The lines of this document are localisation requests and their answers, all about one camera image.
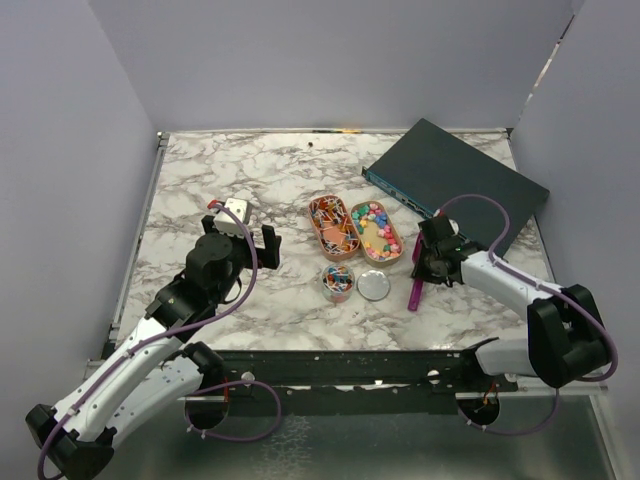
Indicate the beige star candy tray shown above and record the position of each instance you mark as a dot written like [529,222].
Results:
[380,242]

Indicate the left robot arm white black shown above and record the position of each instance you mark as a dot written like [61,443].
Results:
[158,363]

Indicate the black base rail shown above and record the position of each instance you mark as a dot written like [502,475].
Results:
[316,383]

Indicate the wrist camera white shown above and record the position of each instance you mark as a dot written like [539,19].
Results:
[454,226]
[228,215]

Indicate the dark teal network switch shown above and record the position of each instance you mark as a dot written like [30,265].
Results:
[429,166]

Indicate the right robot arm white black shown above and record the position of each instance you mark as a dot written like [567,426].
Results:
[565,339]

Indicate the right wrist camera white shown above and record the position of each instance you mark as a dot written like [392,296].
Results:
[454,226]

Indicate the clear round jar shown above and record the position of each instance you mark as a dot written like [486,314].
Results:
[337,283]

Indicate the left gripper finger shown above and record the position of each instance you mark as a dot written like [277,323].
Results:
[269,255]
[208,224]

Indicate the orange lollipop tray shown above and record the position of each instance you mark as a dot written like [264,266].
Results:
[333,227]

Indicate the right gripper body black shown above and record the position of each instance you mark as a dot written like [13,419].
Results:
[426,267]

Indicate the purple plastic scoop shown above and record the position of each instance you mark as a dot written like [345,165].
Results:
[416,291]

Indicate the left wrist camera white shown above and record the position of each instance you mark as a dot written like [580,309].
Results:
[228,215]

